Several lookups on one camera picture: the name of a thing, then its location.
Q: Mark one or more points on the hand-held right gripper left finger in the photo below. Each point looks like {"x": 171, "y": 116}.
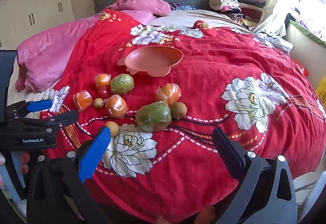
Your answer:
{"x": 95, "y": 152}

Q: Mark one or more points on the white ribbed bed sheet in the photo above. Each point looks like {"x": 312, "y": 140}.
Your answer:
{"x": 12, "y": 86}

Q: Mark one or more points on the green window seat mat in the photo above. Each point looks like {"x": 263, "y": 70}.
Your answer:
{"x": 310, "y": 32}

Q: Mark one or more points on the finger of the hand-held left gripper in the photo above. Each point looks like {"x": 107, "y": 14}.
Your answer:
{"x": 61, "y": 118}
{"x": 38, "y": 106}

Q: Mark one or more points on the red tomato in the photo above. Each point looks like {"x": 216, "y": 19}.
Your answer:
{"x": 103, "y": 92}

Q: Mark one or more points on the pile of folded clothes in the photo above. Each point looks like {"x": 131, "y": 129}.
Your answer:
{"x": 229, "y": 2}

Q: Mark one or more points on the pink plastic bowl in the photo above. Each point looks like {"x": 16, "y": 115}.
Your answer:
{"x": 152, "y": 58}

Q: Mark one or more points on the pink pillow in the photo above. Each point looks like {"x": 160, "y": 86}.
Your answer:
{"x": 142, "y": 3}

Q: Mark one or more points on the small brown pear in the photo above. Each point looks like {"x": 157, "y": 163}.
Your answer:
{"x": 98, "y": 103}
{"x": 113, "y": 127}
{"x": 178, "y": 110}

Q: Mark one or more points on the beige bed cover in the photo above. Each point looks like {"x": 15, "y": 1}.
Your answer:
{"x": 193, "y": 18}

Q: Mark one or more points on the red floral blanket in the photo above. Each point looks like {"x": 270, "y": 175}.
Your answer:
{"x": 203, "y": 91}

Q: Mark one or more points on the grey white crumpled cloth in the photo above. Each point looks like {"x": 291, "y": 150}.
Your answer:
{"x": 275, "y": 40}

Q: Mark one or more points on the blue patterned cloth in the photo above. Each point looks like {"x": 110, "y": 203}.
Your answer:
{"x": 183, "y": 7}

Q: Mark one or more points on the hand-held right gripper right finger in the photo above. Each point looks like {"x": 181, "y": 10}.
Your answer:
{"x": 226, "y": 147}

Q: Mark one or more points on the green citrus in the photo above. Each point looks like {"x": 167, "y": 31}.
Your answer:
{"x": 122, "y": 84}
{"x": 153, "y": 117}

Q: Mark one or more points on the orange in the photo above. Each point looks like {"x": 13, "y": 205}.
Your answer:
{"x": 103, "y": 80}
{"x": 116, "y": 106}
{"x": 82, "y": 100}
{"x": 168, "y": 94}

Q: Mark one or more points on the pink quilt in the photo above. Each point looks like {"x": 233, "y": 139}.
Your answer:
{"x": 51, "y": 48}

